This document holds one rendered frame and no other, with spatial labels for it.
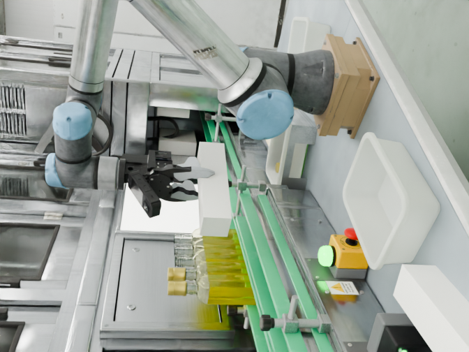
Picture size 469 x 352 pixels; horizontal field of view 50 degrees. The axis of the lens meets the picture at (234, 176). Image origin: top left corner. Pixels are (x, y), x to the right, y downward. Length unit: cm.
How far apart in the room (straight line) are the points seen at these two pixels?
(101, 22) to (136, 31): 387
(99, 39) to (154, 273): 72
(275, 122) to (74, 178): 45
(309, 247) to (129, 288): 54
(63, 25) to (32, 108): 276
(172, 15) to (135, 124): 138
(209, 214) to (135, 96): 125
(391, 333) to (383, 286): 21
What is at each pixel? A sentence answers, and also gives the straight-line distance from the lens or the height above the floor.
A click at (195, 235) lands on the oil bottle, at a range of 143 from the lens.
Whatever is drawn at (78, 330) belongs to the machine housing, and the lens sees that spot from 134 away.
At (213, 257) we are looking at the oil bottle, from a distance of 133.
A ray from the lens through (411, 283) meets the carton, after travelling 85.
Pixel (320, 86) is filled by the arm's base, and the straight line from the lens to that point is 114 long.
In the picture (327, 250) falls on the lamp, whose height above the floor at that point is 84.
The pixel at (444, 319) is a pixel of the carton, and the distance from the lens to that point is 78.
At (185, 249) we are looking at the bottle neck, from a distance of 139.
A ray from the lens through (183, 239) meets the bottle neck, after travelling 144.
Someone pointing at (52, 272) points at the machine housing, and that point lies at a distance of 161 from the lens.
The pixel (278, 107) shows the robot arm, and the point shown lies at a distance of 99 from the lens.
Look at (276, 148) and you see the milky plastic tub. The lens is 164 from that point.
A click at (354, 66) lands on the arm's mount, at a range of 115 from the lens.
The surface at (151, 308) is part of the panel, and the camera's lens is 139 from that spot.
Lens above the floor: 123
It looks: 10 degrees down
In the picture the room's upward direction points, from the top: 86 degrees counter-clockwise
